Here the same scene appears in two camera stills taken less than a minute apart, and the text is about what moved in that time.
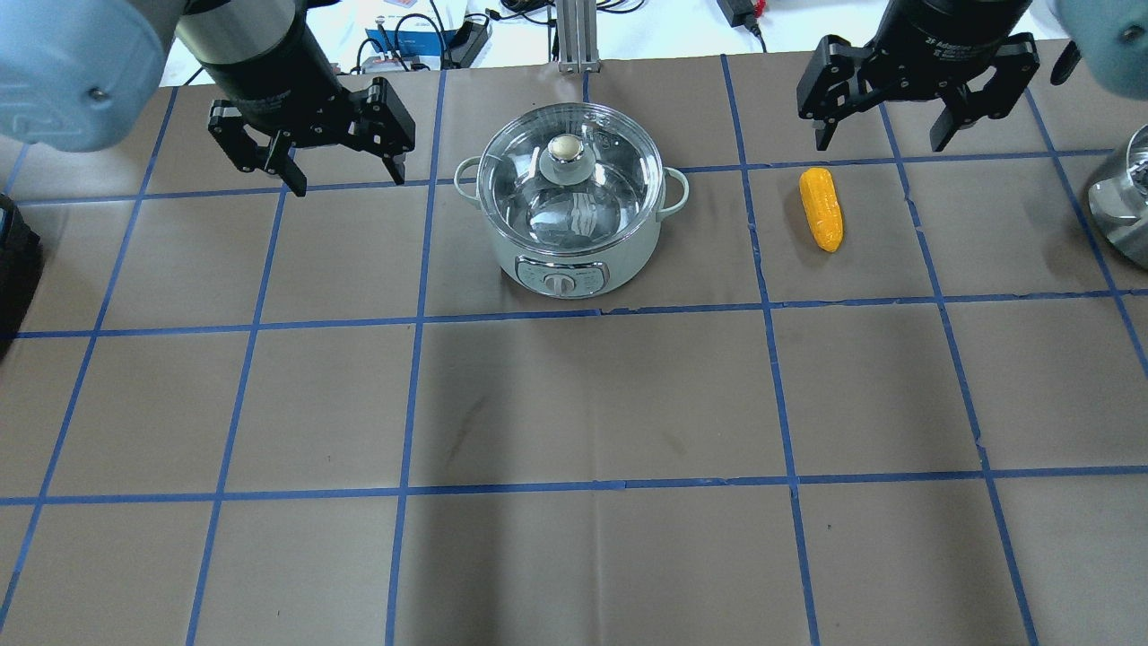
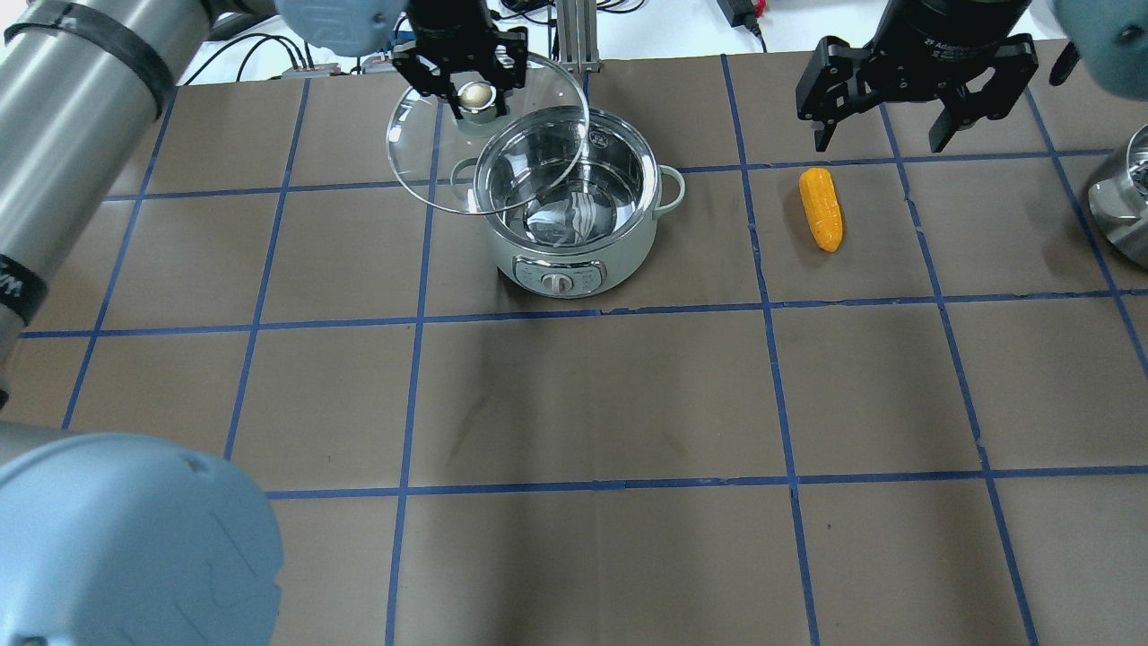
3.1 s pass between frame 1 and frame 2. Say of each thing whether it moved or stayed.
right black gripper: stayed
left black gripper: moved
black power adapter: stayed
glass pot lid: moved
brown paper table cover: stayed
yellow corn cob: stayed
